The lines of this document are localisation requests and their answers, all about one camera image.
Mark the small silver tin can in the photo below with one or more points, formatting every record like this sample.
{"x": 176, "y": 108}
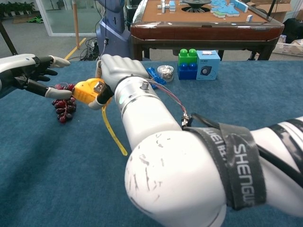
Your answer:
{"x": 165, "y": 72}

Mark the black fabric bag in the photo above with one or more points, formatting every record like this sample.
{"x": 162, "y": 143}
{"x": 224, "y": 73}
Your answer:
{"x": 293, "y": 28}

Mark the dark red grape bunch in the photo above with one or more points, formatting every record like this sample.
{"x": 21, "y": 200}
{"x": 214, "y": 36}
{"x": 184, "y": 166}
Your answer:
{"x": 64, "y": 111}

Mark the black tripod stand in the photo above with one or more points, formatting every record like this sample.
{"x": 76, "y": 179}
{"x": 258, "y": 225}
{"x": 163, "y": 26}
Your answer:
{"x": 271, "y": 9}

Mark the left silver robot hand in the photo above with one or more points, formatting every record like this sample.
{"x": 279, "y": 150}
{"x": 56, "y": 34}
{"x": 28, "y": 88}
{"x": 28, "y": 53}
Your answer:
{"x": 19, "y": 62}

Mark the brown cardboard box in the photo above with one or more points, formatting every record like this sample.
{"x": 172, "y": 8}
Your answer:
{"x": 281, "y": 9}

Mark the blue toy building brick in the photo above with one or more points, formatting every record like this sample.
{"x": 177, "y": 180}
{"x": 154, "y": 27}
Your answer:
{"x": 187, "y": 73}

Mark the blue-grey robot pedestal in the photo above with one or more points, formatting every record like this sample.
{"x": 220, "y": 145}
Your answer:
{"x": 113, "y": 42}

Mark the brown mahjong table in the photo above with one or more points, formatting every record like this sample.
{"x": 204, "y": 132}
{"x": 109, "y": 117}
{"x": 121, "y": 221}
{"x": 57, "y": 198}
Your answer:
{"x": 201, "y": 30}

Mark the black table leg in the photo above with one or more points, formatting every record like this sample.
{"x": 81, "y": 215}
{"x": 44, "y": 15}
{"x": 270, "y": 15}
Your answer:
{"x": 8, "y": 40}

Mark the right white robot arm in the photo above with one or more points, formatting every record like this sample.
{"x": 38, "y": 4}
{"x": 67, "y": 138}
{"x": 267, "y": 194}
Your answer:
{"x": 165, "y": 165}

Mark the wooden pole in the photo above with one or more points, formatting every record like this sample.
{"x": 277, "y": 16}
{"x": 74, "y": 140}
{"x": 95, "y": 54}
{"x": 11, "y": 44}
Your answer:
{"x": 76, "y": 23}

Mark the green floor object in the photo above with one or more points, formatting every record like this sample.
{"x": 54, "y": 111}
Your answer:
{"x": 35, "y": 19}

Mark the light blue cardboard box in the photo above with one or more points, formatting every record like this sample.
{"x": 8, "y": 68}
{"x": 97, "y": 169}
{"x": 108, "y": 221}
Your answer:
{"x": 208, "y": 68}

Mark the single blue white mahjong tile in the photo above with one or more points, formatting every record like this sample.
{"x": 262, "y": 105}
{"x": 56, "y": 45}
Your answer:
{"x": 249, "y": 18}

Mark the black mahjong table dial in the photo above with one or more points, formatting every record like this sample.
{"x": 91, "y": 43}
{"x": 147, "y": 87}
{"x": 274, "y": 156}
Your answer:
{"x": 196, "y": 6}

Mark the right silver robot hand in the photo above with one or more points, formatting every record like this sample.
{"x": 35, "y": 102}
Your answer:
{"x": 120, "y": 67}

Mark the row of potted plants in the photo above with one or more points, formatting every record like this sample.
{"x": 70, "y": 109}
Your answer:
{"x": 19, "y": 7}

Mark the pile of blue mahjong tiles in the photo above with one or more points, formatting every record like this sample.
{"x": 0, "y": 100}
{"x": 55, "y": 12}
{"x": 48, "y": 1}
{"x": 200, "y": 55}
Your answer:
{"x": 225, "y": 9}

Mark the glass partition white frame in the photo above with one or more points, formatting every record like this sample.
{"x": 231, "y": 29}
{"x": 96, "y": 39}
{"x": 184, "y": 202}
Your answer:
{"x": 66, "y": 19}

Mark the white plastic basket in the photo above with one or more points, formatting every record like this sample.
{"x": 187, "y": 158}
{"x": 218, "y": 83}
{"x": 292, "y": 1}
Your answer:
{"x": 287, "y": 48}

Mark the blue snack packet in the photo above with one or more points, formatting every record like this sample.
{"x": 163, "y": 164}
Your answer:
{"x": 154, "y": 72}

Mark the stack of mahjong tiles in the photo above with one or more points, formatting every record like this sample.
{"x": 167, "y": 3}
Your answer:
{"x": 166, "y": 6}

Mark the blue felt table cover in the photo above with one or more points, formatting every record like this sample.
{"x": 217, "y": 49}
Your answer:
{"x": 59, "y": 177}

